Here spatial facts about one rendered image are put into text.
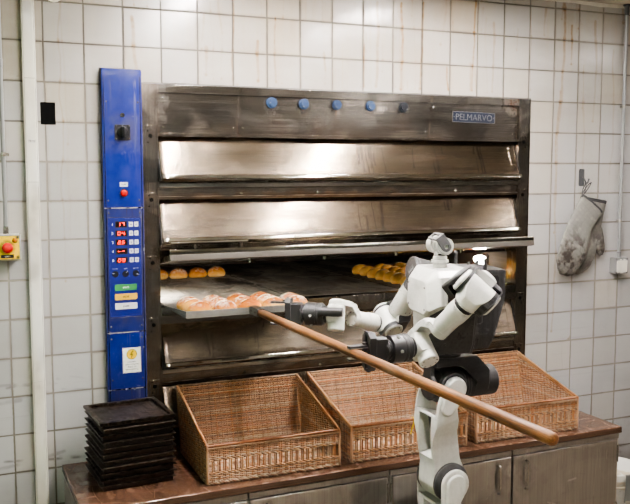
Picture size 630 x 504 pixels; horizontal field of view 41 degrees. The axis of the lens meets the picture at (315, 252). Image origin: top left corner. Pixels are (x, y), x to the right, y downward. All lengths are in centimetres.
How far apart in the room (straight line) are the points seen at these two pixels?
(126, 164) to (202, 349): 84
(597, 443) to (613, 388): 82
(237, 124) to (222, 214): 39
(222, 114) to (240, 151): 17
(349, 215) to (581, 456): 151
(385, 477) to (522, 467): 68
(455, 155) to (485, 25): 64
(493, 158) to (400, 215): 58
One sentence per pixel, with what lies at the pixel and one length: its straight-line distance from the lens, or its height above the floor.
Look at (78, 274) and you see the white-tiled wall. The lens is 351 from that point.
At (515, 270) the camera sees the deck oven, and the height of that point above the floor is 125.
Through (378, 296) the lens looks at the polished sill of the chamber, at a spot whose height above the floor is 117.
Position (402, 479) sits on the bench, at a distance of 358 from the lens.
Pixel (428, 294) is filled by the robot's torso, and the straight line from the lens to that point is 297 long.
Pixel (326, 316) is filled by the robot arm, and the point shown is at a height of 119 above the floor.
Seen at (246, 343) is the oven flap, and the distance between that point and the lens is 373.
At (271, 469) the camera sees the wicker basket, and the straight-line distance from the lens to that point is 336.
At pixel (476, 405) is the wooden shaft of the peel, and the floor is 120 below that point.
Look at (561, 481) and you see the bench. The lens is 407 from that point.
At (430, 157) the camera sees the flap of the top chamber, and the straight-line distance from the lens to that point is 406.
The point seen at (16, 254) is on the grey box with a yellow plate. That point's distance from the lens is 340.
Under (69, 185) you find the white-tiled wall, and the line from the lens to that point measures 348.
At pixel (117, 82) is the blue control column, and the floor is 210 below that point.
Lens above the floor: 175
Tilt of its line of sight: 5 degrees down
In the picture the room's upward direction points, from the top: straight up
